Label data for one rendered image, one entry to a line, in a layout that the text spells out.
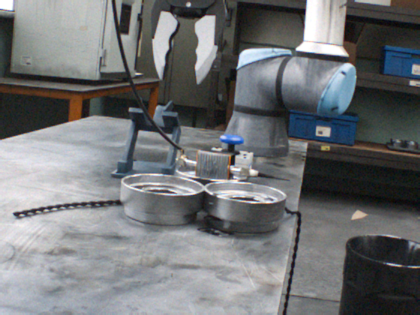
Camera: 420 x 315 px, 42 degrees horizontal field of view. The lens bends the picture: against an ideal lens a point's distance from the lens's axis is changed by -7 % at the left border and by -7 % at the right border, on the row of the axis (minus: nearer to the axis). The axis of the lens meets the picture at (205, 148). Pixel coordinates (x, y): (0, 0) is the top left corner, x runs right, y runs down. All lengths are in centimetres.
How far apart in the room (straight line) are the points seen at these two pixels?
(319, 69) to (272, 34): 359
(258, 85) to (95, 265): 77
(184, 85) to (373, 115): 155
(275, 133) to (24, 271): 84
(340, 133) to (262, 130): 304
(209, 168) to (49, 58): 237
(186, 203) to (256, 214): 8
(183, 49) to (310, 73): 347
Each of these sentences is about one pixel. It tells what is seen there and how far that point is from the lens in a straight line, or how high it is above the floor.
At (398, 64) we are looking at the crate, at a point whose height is 110.
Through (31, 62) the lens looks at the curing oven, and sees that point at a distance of 318.
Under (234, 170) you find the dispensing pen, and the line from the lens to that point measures 81.
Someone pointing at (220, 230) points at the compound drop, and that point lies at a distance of 70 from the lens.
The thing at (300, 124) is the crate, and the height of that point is 55.
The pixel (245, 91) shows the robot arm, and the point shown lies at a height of 93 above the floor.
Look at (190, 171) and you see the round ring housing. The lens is 88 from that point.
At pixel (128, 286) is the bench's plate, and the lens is 52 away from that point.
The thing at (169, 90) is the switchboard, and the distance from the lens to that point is 467.
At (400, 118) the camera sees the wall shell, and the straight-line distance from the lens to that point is 481.
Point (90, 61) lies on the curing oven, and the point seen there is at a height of 91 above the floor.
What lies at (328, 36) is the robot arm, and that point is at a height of 107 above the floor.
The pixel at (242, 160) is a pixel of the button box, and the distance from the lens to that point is 95.
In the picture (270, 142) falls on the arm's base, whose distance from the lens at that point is 126.
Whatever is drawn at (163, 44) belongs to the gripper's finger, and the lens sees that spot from 77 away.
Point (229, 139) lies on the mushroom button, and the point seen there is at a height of 87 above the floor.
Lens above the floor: 101
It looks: 9 degrees down
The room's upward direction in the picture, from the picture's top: 6 degrees clockwise
